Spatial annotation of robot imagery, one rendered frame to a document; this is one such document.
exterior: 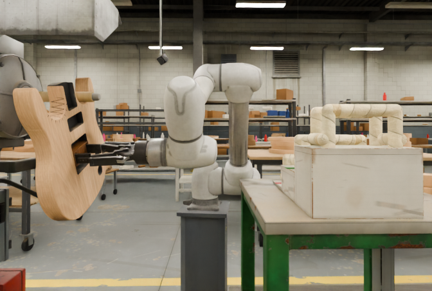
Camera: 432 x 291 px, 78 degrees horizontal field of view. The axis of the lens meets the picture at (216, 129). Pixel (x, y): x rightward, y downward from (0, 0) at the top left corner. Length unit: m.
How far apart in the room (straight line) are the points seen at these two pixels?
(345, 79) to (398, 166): 12.74
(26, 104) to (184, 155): 0.40
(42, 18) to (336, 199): 0.86
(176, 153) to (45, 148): 0.33
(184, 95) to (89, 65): 12.65
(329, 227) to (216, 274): 1.02
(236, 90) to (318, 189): 0.69
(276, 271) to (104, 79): 12.48
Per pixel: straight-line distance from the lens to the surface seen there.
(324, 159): 0.70
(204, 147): 0.79
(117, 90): 12.66
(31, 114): 0.75
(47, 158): 0.80
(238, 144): 1.40
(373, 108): 0.77
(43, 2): 0.86
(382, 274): 1.32
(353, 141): 0.92
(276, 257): 0.72
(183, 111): 0.70
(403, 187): 0.80
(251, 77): 1.25
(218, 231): 1.55
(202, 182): 1.53
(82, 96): 0.91
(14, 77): 0.99
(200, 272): 1.65
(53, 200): 0.82
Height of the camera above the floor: 1.14
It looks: 1 degrees up
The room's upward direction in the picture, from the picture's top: straight up
